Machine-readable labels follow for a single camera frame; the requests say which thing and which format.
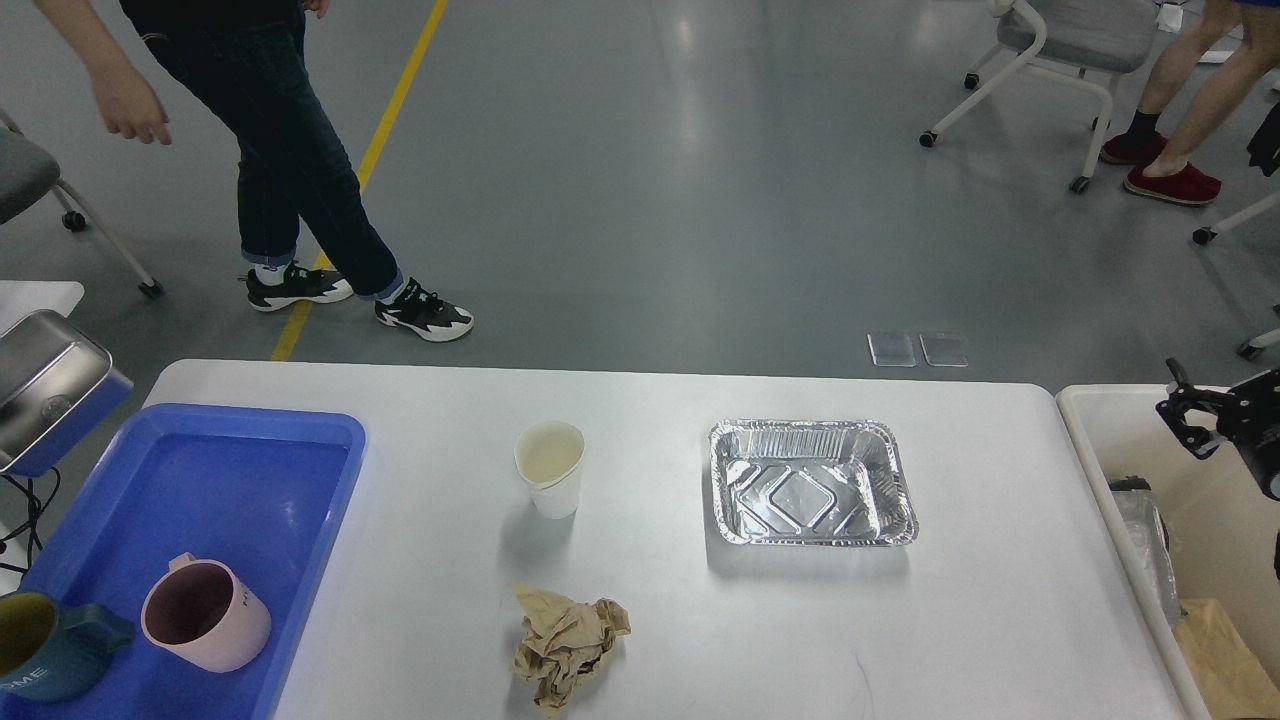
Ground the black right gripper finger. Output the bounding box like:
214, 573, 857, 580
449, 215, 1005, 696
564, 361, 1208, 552
1156, 357, 1251, 460

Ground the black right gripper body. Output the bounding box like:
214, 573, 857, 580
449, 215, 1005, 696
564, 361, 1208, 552
1235, 368, 1279, 501

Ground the pink mug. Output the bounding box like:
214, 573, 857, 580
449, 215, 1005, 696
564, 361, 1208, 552
140, 553, 273, 673

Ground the stainless steel rectangular container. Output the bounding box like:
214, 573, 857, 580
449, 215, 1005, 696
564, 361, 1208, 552
1, 309, 131, 478

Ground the white chair leg right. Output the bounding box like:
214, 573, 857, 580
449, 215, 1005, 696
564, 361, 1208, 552
1190, 192, 1279, 361

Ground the white plastic bin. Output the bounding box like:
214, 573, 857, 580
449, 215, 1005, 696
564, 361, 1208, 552
1057, 384, 1279, 719

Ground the plastic bag in bin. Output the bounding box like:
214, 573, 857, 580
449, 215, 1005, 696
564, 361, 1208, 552
1108, 475, 1187, 628

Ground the brown paper in bin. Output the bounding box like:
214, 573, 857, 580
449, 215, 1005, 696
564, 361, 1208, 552
1172, 600, 1279, 719

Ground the black garment at edge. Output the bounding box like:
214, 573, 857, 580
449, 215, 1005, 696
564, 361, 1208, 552
1245, 101, 1280, 177

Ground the floor outlet plate right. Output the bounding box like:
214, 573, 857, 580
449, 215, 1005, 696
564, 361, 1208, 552
918, 332, 970, 368

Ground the floor outlet plate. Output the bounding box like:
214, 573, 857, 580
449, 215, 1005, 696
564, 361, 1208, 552
867, 332, 919, 368
918, 332, 970, 368

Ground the floor outlet plate left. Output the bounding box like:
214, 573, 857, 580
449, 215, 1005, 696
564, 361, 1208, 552
867, 332, 919, 368

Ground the person in red slippers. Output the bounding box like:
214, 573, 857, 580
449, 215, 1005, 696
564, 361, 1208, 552
1100, 1, 1279, 208

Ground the grey office chair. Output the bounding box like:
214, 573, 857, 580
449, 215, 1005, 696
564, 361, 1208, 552
919, 1, 1158, 193

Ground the aluminium foil tray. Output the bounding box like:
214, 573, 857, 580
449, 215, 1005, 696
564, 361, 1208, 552
708, 419, 919, 548

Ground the white paper cup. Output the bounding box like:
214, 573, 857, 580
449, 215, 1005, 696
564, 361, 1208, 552
515, 421, 586, 520

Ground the crumpled brown paper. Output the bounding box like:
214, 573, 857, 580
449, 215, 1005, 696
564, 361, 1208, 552
509, 583, 632, 719

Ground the blue plastic tray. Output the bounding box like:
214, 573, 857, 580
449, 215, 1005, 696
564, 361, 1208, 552
3, 404, 366, 719

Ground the person in dark jeans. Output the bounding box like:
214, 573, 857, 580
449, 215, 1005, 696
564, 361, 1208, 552
29, 0, 475, 345

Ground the blue mug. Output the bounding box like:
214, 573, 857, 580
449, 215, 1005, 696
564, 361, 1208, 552
1, 591, 134, 703

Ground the white side table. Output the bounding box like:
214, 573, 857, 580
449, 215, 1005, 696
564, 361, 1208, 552
0, 281, 84, 334

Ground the grey chair at left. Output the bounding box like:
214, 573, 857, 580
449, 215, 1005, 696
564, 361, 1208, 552
1, 111, 164, 299

